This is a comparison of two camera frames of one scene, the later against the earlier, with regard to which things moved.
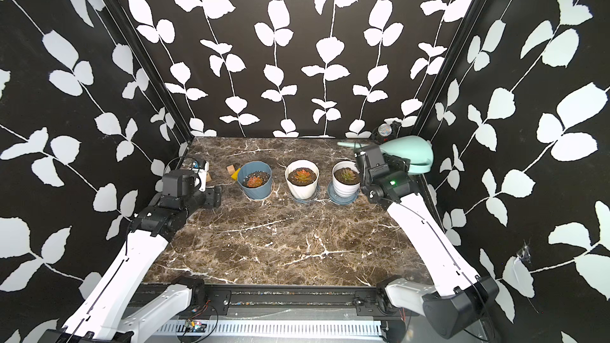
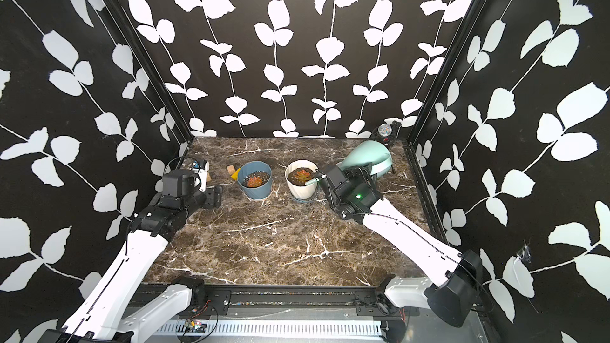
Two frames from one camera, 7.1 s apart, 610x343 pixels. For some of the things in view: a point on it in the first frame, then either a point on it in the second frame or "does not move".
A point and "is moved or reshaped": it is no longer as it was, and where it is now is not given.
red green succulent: x=303 y=175 does not move
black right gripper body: x=398 y=171 → x=360 y=181
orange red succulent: x=254 y=182 does not move
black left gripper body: x=209 y=198 does not move
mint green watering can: x=418 y=153 is moved or reshaped
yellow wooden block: x=234 y=175 does not move
